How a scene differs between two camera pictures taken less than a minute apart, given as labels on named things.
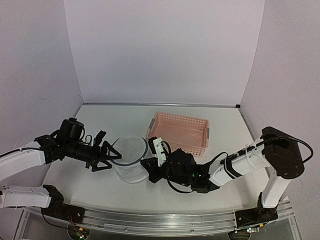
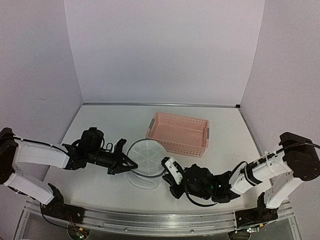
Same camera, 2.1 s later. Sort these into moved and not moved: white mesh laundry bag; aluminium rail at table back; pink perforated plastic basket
Moved: white mesh laundry bag
Not moved: aluminium rail at table back; pink perforated plastic basket
